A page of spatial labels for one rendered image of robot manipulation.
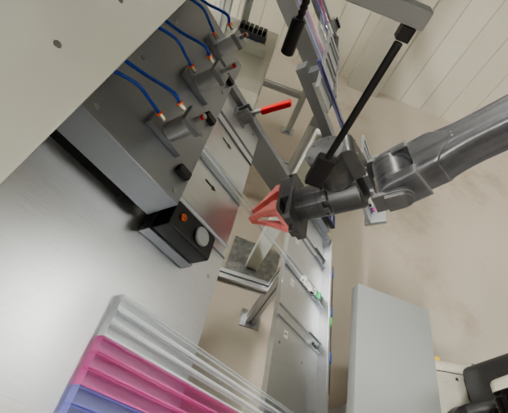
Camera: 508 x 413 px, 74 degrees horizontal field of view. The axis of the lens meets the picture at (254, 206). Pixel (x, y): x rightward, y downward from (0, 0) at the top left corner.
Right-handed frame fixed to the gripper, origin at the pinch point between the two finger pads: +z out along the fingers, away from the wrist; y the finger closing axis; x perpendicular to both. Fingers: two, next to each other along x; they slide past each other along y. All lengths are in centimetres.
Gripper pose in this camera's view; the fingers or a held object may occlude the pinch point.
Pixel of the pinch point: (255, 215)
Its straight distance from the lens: 61.2
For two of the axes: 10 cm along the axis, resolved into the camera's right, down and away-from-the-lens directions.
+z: -8.5, 2.3, 4.8
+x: 4.9, 6.5, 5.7
